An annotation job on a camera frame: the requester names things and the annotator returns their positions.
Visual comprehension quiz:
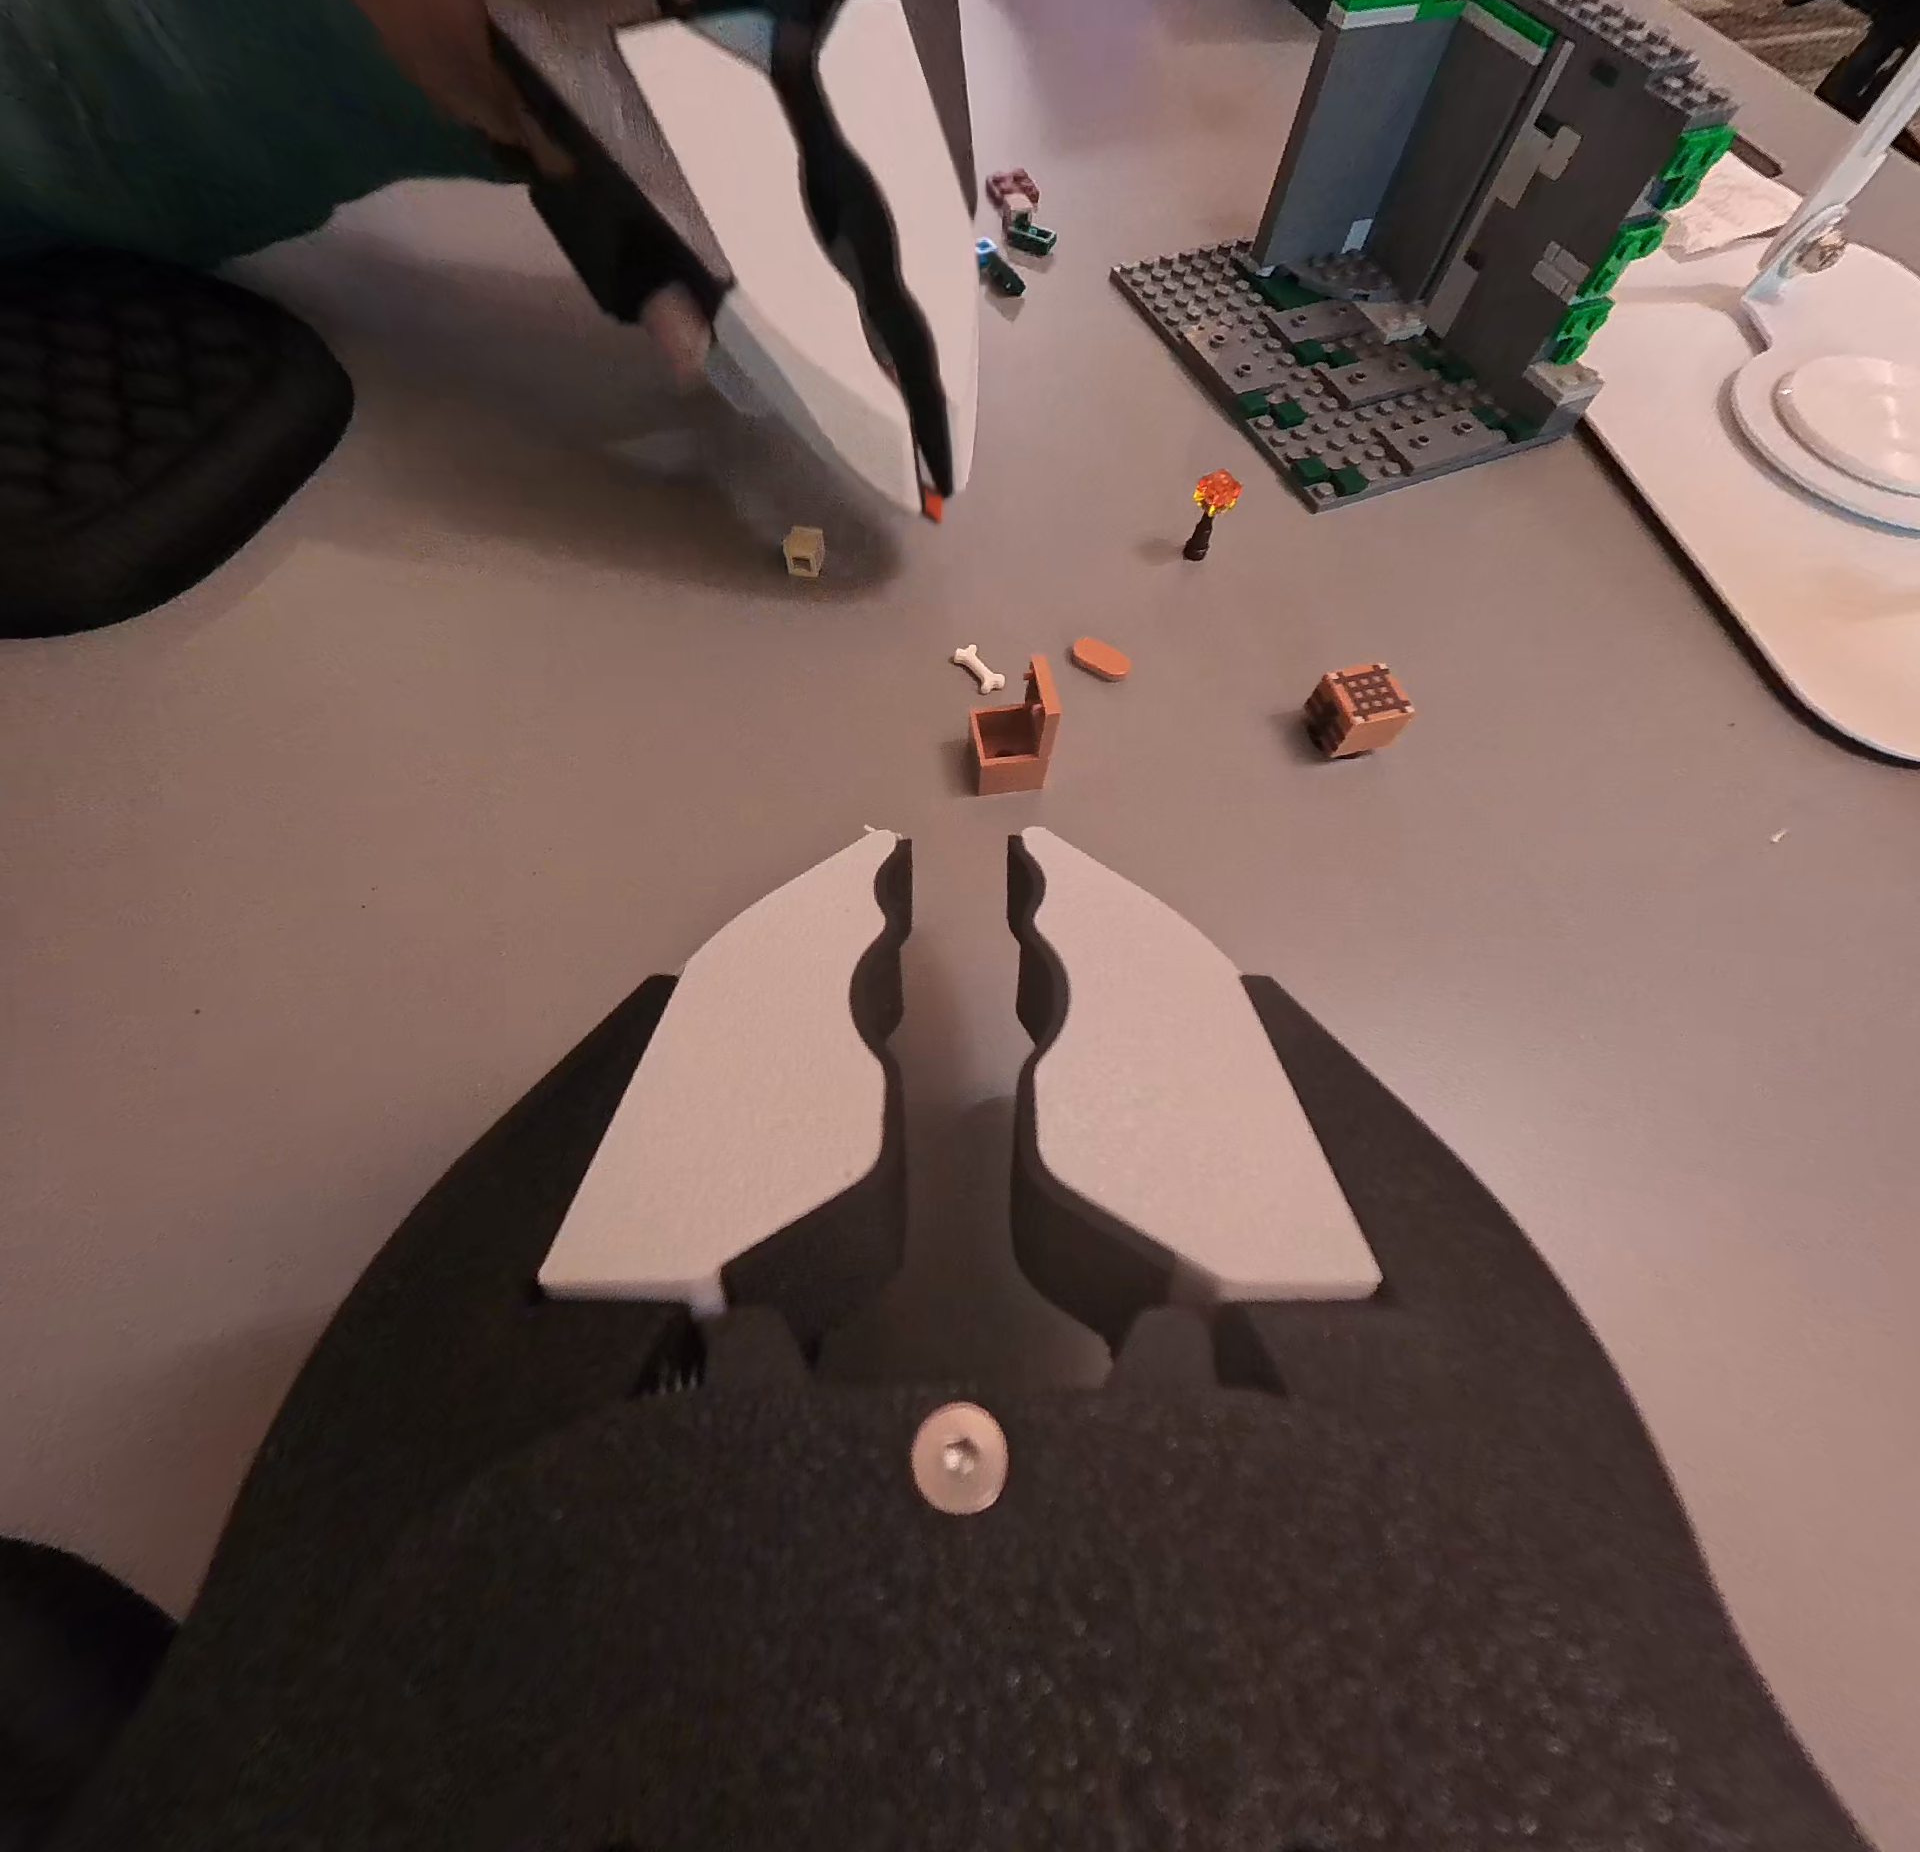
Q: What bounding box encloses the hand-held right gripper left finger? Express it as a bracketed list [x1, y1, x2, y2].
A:
[537, 825, 915, 1360]

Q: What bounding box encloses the person's left hand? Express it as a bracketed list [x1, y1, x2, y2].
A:
[322, 0, 718, 386]

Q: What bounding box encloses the person's left forearm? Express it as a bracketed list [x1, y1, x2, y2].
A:
[0, 0, 512, 266]

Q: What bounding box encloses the grey desk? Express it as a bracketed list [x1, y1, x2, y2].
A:
[0, 0, 1920, 1852]

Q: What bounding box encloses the brown toy chest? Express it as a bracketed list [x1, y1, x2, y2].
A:
[967, 703, 1059, 797]

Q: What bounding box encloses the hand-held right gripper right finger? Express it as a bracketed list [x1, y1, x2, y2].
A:
[1009, 825, 1385, 1355]

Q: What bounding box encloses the grey toy brick building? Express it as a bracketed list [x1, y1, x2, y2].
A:
[1111, 0, 1742, 515]

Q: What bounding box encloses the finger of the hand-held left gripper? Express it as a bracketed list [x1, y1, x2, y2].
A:
[616, 13, 942, 513]
[810, 0, 986, 498]

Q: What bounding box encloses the pile of small toy bricks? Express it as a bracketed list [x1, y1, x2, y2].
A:
[978, 164, 1063, 300]

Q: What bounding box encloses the tan toy brick cube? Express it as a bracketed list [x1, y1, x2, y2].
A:
[1303, 661, 1420, 760]

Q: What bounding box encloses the white book stand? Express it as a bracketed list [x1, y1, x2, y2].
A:
[1583, 74, 1920, 766]

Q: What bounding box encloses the black honeycomb armrest pad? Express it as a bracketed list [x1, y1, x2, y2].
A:
[0, 248, 357, 638]

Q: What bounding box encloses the small white paper sheet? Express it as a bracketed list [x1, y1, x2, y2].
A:
[1665, 156, 1801, 256]

